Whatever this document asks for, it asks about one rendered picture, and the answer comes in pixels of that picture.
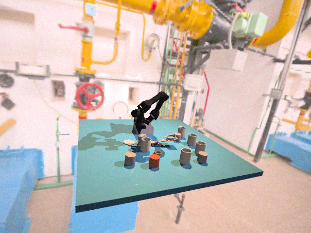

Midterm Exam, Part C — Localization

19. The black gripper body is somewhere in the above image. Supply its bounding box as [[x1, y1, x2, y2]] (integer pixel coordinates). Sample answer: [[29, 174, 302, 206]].
[[134, 116, 146, 129]]

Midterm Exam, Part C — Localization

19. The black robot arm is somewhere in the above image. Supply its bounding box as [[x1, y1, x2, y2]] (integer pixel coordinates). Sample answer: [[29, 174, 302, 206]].
[[131, 91, 169, 125]]

